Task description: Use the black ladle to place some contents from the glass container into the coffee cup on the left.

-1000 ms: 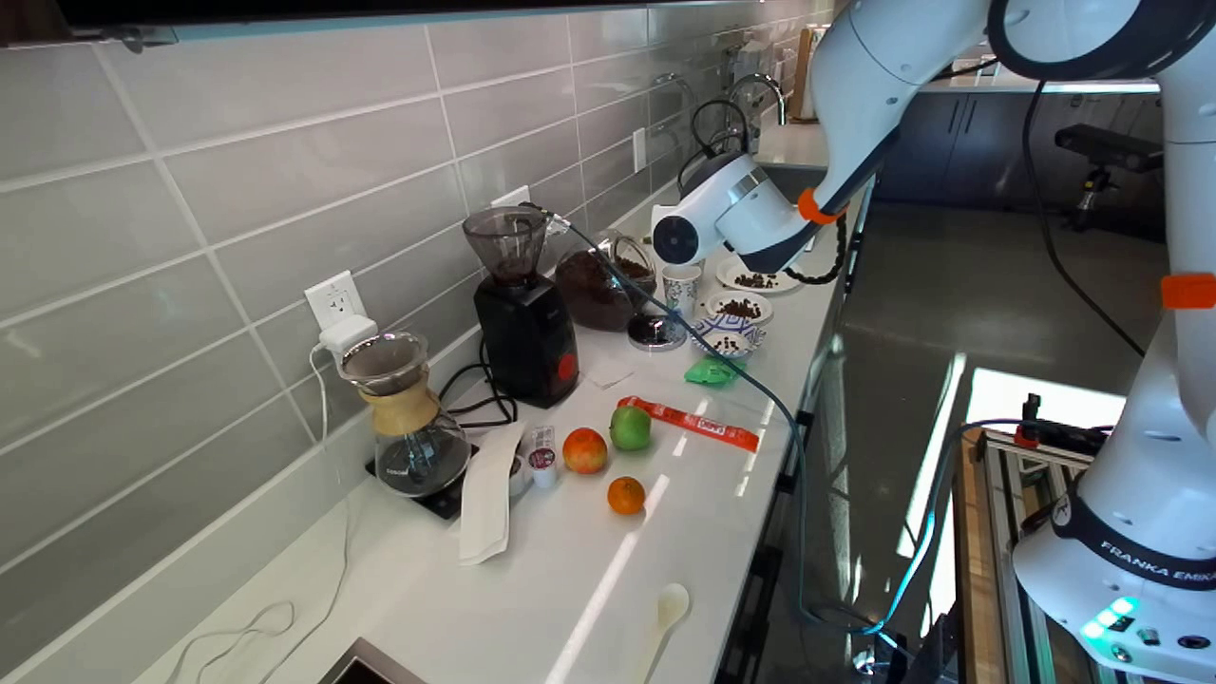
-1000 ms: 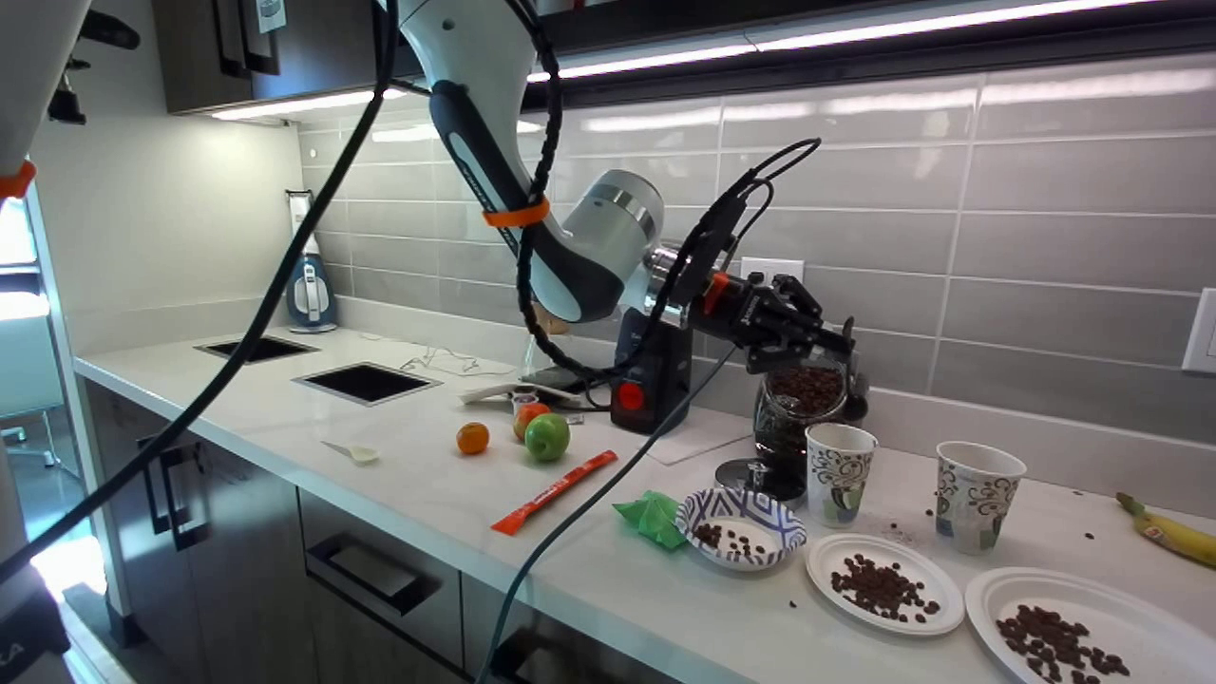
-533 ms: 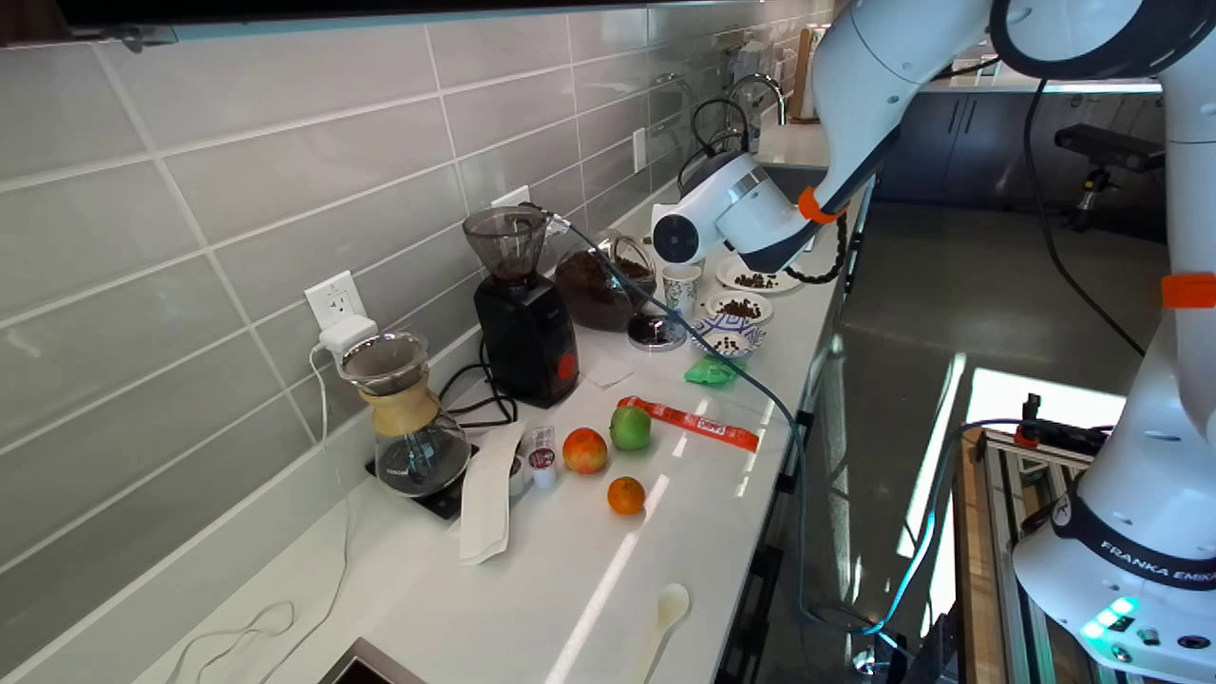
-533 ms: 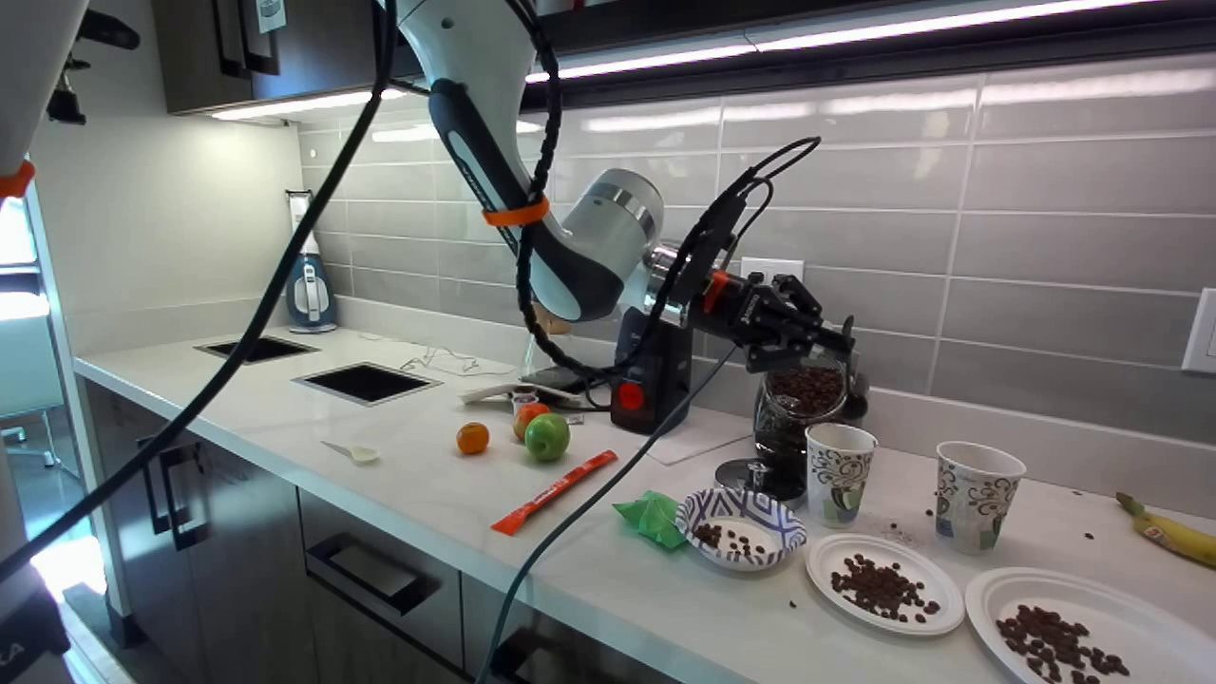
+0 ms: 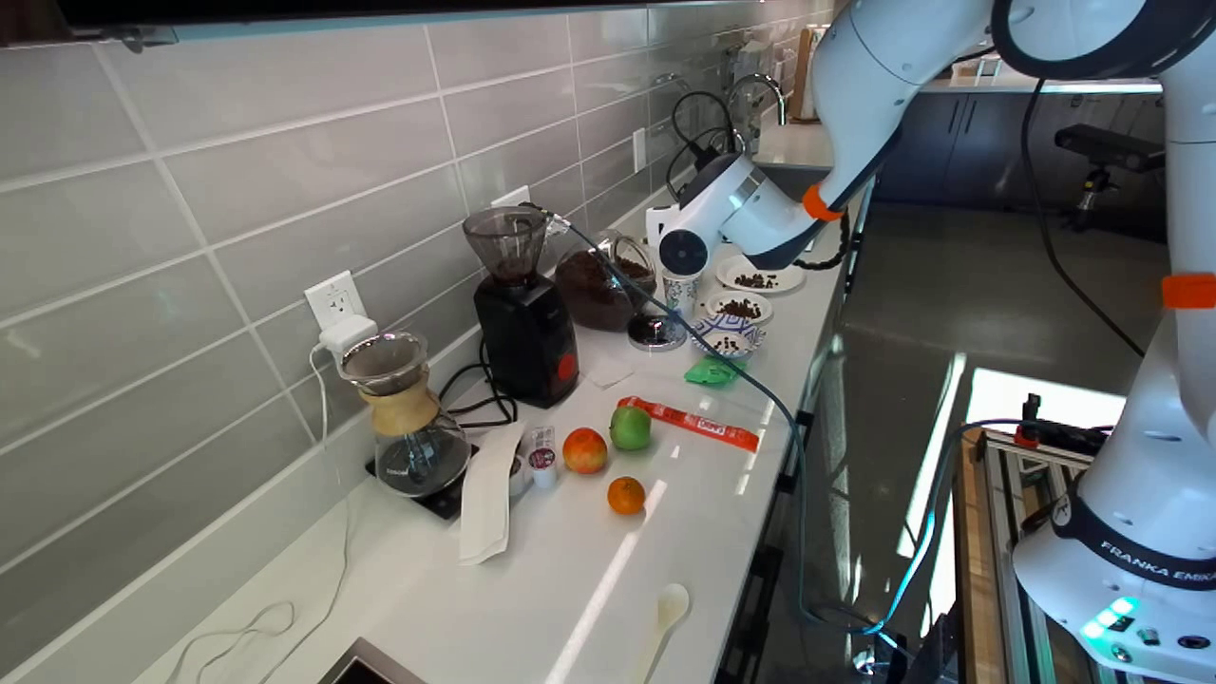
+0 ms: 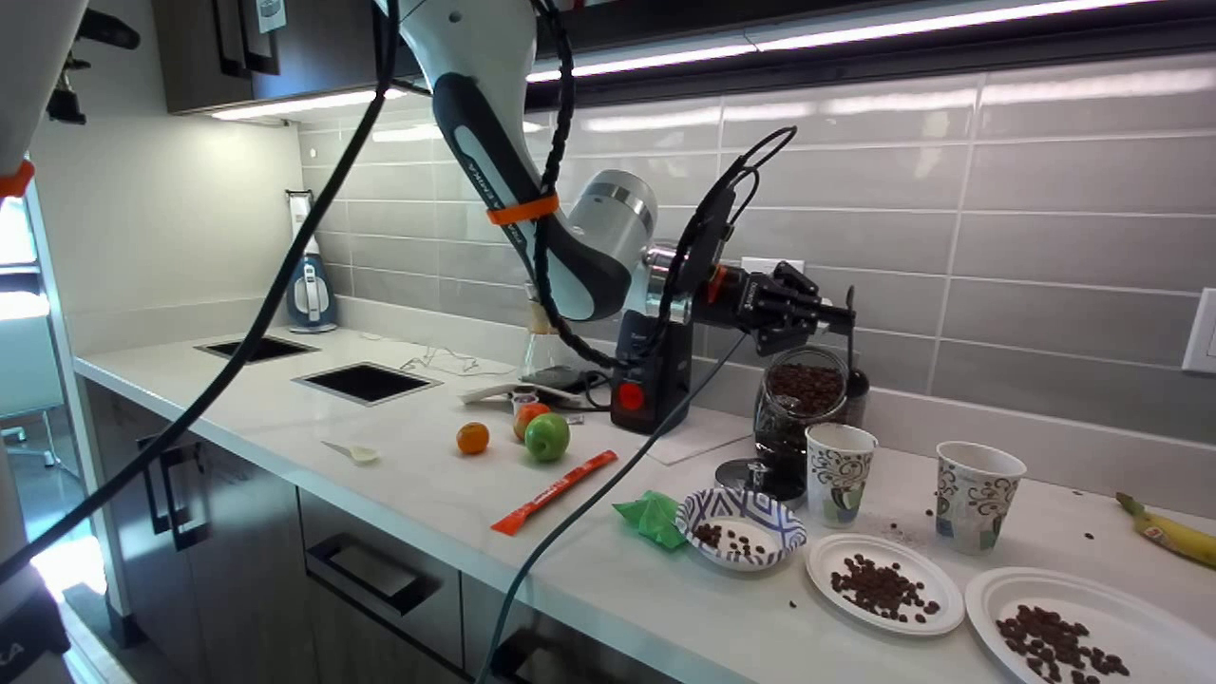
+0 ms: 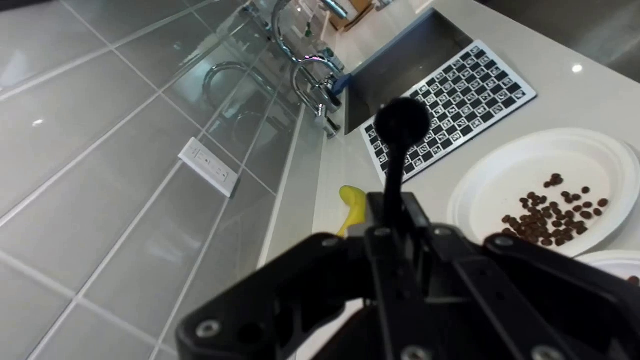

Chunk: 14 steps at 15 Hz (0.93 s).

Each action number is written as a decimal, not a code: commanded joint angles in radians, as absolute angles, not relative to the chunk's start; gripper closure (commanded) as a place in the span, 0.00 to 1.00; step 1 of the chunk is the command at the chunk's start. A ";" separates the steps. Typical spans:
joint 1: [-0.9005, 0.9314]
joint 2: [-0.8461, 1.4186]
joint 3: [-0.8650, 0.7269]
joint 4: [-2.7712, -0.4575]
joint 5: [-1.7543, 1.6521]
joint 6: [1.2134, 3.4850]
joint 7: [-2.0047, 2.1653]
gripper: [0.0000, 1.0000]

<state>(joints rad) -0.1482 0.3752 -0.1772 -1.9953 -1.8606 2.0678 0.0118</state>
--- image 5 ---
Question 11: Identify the patterned paper cup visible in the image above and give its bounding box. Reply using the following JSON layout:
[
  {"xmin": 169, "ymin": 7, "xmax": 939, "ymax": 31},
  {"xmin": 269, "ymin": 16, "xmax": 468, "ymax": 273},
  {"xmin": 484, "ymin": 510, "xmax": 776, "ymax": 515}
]
[{"xmin": 659, "ymin": 267, "xmax": 701, "ymax": 321}]

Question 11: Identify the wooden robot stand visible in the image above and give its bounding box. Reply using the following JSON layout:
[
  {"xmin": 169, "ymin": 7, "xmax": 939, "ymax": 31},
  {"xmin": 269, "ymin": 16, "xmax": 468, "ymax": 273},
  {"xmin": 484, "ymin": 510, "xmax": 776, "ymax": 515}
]
[{"xmin": 953, "ymin": 415, "xmax": 1116, "ymax": 684}]

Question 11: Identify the small white creamer pod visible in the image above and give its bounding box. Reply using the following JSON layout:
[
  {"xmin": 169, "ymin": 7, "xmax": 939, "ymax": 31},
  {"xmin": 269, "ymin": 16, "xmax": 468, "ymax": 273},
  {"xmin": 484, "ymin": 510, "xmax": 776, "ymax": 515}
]
[{"xmin": 525, "ymin": 428, "xmax": 564, "ymax": 495}]

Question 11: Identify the thin blue cable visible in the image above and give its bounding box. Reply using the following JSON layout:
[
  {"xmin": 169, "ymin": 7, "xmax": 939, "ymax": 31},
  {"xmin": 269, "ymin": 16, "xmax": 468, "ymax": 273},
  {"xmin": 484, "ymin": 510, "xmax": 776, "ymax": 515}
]
[{"xmin": 863, "ymin": 497, "xmax": 949, "ymax": 640}]

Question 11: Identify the thin white cable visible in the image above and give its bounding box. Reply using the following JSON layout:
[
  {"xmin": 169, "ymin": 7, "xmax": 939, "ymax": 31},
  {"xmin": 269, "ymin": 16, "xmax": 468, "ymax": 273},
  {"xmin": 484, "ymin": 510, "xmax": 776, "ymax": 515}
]
[{"xmin": 163, "ymin": 345, "xmax": 372, "ymax": 684}]

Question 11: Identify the small orange fruit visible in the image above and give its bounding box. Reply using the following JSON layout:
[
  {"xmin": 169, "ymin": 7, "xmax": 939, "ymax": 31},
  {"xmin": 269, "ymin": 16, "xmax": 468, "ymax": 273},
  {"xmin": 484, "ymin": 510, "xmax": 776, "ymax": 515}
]
[{"xmin": 605, "ymin": 476, "xmax": 650, "ymax": 519}]

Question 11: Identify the black coffee scale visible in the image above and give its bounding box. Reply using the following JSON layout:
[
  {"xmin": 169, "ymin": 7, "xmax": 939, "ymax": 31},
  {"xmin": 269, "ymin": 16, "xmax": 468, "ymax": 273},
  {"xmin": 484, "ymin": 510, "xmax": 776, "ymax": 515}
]
[{"xmin": 366, "ymin": 447, "xmax": 536, "ymax": 525}]

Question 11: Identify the green cloth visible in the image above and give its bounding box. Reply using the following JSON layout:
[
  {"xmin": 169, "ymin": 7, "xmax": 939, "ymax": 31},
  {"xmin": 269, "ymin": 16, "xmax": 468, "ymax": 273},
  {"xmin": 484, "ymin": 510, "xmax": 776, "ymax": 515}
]
[{"xmin": 686, "ymin": 353, "xmax": 750, "ymax": 396}]

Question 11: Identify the glass pour-over carafe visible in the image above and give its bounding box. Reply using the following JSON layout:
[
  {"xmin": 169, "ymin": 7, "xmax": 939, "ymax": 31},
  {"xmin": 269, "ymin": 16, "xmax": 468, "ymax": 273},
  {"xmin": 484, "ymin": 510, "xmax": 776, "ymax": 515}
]
[{"xmin": 337, "ymin": 329, "xmax": 474, "ymax": 500}]

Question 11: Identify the red black clamp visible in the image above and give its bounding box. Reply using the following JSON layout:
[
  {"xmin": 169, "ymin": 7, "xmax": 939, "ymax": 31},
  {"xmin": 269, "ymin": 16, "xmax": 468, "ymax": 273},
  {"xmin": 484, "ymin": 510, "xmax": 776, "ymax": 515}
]
[{"xmin": 1006, "ymin": 390, "xmax": 1115, "ymax": 463}]

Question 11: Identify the black coffee grinder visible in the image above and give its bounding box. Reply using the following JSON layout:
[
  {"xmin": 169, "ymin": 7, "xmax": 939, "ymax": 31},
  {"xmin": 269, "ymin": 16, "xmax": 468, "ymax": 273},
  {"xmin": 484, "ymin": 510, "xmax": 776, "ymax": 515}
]
[{"xmin": 459, "ymin": 202, "xmax": 587, "ymax": 411}]

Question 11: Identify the white paper plate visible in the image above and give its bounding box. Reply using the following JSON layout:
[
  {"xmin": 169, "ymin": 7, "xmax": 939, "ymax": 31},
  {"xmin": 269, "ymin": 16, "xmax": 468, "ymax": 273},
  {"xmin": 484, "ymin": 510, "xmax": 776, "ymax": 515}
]
[
  {"xmin": 714, "ymin": 254, "xmax": 810, "ymax": 301},
  {"xmin": 705, "ymin": 283, "xmax": 781, "ymax": 329}
]

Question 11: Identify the long black power cable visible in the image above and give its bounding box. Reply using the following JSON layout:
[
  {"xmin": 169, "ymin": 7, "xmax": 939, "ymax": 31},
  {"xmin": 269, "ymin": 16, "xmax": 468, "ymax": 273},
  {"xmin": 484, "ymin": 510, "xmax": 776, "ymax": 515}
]
[{"xmin": 545, "ymin": 210, "xmax": 814, "ymax": 497}]

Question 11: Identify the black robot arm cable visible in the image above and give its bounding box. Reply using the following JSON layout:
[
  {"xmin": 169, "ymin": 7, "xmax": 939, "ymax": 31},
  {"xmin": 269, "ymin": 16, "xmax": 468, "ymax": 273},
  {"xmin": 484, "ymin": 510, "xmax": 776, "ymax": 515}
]
[{"xmin": 662, "ymin": 73, "xmax": 1152, "ymax": 361}]

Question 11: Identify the glass container with coffee beans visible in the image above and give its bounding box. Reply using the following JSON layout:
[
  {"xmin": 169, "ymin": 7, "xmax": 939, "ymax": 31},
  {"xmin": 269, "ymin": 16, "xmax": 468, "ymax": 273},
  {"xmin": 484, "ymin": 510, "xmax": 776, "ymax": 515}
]
[{"xmin": 553, "ymin": 243, "xmax": 659, "ymax": 334}]

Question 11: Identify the dark upper cabinet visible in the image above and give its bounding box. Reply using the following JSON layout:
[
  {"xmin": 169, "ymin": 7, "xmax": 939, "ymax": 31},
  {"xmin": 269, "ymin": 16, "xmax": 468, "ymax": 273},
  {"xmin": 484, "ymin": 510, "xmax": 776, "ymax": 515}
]
[{"xmin": 0, "ymin": 0, "xmax": 814, "ymax": 54}]

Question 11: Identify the green apple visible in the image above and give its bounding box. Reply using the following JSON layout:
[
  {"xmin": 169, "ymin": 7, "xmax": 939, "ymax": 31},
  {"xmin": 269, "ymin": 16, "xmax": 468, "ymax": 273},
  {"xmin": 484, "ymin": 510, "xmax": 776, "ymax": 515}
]
[{"xmin": 607, "ymin": 399, "xmax": 659, "ymax": 457}]

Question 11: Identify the white outlet with charger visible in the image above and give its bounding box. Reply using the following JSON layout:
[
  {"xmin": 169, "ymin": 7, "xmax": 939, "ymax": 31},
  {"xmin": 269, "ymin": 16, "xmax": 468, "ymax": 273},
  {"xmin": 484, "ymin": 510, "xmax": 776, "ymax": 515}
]
[{"xmin": 306, "ymin": 267, "xmax": 379, "ymax": 364}]

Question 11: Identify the blue patterned paper bowl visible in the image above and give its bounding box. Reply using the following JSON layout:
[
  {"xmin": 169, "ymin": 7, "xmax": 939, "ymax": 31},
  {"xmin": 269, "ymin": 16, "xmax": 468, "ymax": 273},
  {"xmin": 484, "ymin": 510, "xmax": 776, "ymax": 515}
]
[{"xmin": 687, "ymin": 314, "xmax": 769, "ymax": 369}]

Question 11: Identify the red orange peach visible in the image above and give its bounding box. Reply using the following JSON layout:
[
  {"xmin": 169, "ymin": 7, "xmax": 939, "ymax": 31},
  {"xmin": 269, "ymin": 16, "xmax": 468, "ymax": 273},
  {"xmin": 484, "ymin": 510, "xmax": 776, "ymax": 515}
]
[{"xmin": 560, "ymin": 426, "xmax": 617, "ymax": 480}]

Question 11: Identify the black coiled cable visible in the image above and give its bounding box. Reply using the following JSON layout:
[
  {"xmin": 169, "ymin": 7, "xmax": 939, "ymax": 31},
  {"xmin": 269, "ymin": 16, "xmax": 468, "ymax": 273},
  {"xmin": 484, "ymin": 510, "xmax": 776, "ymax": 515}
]
[{"xmin": 435, "ymin": 358, "xmax": 525, "ymax": 434}]

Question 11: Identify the white paper filter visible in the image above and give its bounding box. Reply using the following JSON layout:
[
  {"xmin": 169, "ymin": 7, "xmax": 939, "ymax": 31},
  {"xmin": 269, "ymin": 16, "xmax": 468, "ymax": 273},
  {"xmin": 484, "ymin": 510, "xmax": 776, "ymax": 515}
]
[{"xmin": 451, "ymin": 418, "xmax": 530, "ymax": 571}]

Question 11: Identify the orange red strip packet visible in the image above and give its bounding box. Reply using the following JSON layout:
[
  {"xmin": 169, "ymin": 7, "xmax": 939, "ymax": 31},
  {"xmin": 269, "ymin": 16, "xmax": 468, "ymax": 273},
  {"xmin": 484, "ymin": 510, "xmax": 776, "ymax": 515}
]
[{"xmin": 630, "ymin": 396, "xmax": 763, "ymax": 457}]

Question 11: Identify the white plastic spoon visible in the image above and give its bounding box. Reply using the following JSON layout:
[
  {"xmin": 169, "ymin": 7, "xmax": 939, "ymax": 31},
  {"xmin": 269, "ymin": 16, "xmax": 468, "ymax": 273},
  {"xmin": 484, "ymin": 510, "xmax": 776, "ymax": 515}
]
[{"xmin": 639, "ymin": 578, "xmax": 697, "ymax": 684}]

